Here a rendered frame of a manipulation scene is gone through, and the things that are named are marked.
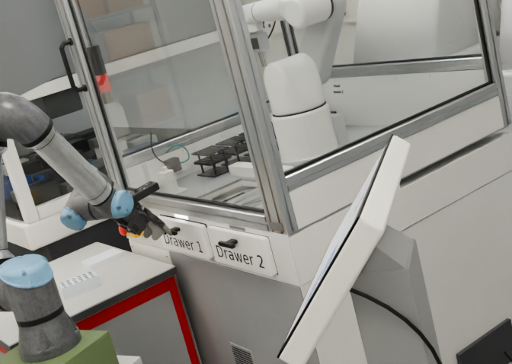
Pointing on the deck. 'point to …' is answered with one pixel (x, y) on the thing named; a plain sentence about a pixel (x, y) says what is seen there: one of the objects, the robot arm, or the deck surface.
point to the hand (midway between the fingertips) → (166, 230)
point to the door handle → (69, 67)
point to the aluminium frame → (275, 192)
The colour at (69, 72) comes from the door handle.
